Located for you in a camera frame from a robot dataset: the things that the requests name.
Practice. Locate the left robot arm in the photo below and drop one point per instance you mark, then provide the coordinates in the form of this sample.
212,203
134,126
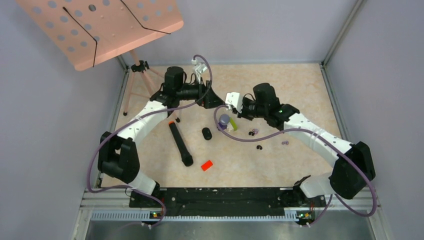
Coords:
118,157

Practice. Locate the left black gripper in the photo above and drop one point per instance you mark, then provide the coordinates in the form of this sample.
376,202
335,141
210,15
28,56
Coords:
207,97

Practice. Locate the purple white green block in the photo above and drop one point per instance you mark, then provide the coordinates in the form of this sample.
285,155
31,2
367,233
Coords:
231,127

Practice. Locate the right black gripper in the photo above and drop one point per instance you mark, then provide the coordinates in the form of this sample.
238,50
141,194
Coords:
243,114

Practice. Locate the pink perforated music stand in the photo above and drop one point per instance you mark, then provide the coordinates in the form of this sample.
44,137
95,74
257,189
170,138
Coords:
90,32

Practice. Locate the red block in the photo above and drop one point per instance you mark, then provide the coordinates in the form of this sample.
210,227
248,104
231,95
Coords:
207,165

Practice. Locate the closed black earbud case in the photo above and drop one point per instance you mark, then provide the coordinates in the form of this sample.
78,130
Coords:
207,134

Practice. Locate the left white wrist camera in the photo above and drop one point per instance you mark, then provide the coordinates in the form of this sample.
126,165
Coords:
198,69

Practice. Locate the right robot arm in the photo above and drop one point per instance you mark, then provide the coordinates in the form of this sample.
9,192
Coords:
350,162

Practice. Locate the silver blue earbud case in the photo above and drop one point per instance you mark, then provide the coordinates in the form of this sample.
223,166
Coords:
224,119

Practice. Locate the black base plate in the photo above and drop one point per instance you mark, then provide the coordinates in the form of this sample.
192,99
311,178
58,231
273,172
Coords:
227,201

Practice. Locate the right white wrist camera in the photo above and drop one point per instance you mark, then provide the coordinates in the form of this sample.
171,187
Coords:
234,102

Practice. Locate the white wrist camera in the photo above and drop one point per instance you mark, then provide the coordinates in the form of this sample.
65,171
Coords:
234,102
198,69

